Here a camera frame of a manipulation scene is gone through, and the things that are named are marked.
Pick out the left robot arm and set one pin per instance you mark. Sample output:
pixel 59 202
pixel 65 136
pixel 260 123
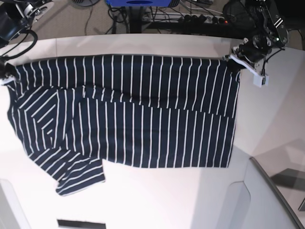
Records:
pixel 262 29

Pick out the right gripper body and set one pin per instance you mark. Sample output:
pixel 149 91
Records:
pixel 7 72

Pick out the black power strip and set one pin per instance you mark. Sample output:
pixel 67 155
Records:
pixel 203 19

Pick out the navy white striped t-shirt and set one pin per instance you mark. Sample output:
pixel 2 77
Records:
pixel 143 111

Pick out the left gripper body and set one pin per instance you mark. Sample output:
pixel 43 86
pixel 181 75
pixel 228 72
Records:
pixel 251 51

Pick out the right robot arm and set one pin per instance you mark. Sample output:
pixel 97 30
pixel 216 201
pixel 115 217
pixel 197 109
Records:
pixel 16 18

